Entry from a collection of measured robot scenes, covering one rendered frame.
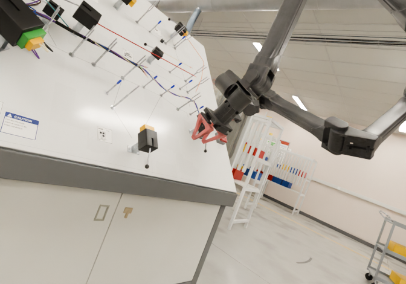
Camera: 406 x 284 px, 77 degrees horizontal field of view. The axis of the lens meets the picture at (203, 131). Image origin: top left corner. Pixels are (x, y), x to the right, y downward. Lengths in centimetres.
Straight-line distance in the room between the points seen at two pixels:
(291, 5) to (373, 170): 838
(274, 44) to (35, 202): 77
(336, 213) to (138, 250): 825
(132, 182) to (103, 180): 10
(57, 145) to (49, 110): 10
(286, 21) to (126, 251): 91
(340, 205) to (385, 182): 138
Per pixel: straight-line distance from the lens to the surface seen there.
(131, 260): 108
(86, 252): 97
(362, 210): 898
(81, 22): 99
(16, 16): 75
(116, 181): 83
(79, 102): 86
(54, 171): 75
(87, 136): 82
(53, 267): 95
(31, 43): 74
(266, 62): 73
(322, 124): 93
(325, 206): 908
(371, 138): 88
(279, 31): 78
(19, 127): 76
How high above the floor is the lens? 104
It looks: 2 degrees up
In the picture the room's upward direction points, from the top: 21 degrees clockwise
